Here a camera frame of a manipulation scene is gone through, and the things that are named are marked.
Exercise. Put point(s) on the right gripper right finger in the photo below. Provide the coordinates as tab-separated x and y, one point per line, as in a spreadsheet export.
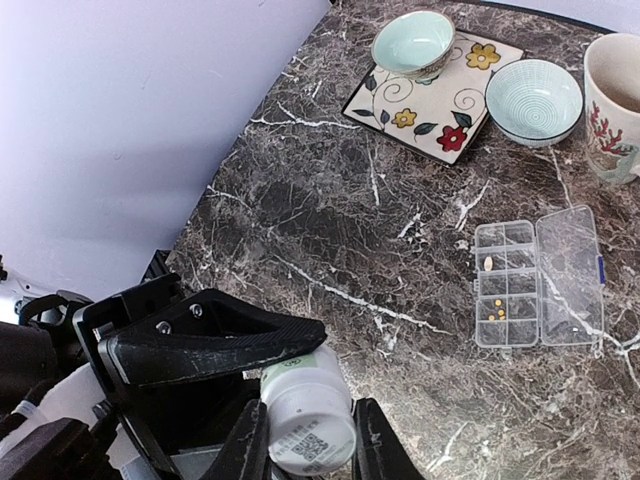
379	454

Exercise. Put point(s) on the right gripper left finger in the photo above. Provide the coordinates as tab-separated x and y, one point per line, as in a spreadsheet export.
244	455

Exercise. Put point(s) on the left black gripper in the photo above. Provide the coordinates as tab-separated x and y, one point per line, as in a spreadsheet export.
172	365

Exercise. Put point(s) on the clear plastic pill organizer box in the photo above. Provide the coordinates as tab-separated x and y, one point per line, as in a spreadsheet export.
546	273

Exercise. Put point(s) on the blue box latch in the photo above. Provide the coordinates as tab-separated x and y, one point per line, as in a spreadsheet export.
601	270

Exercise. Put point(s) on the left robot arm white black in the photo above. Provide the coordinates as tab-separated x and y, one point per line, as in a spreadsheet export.
56	420

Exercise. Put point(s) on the yellow pills in organizer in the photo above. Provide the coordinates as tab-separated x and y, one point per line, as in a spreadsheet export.
498	312

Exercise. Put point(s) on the square floral ceramic plate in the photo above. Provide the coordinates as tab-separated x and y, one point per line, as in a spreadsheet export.
436	118

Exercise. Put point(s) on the left teal ceramic bowl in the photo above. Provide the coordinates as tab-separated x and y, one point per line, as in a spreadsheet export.
415	45

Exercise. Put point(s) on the teal ceramic bowl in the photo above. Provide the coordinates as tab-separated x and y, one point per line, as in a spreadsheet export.
534	102
415	45

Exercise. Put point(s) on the right teal ceramic bowl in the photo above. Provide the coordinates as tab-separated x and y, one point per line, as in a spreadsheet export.
534	102

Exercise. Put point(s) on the cream mug with coral pattern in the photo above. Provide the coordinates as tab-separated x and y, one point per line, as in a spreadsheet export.
611	83

